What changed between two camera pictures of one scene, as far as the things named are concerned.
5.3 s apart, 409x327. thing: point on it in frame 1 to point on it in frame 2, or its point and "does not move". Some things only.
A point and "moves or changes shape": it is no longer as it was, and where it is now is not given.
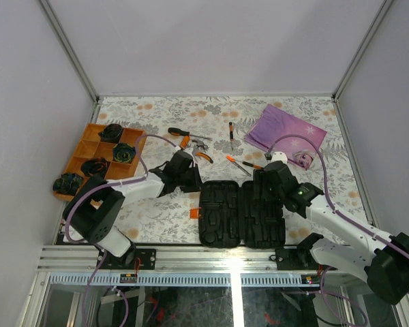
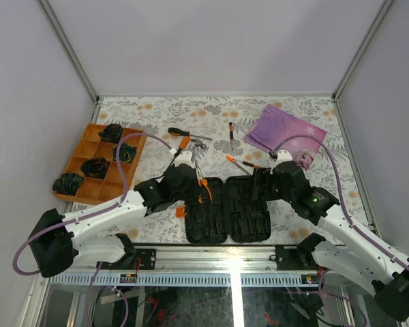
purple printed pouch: (273, 123) does not move
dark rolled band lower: (96, 166) does not move
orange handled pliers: (204, 156) to (201, 181)
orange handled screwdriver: (184, 142) does not move
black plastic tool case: (229, 216) moves or changes shape
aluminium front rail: (175, 266) does not move
